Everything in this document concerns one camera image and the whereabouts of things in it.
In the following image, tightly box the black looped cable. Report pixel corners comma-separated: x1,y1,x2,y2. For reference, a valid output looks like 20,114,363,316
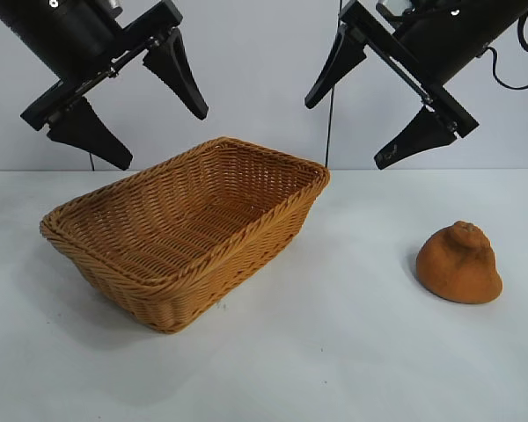
483,8,528,89

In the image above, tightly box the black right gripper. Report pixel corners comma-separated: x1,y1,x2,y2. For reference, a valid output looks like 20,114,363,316
304,0,528,171

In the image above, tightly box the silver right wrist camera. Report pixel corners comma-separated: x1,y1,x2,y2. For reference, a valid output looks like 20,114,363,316
375,0,408,20

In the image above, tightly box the woven tan wicker basket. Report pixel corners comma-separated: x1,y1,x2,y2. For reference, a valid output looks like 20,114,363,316
39,135,331,334

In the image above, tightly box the brown lumpy bread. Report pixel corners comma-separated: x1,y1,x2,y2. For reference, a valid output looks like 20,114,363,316
415,221,504,304

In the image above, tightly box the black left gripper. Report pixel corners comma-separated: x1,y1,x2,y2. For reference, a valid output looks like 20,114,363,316
0,0,209,171

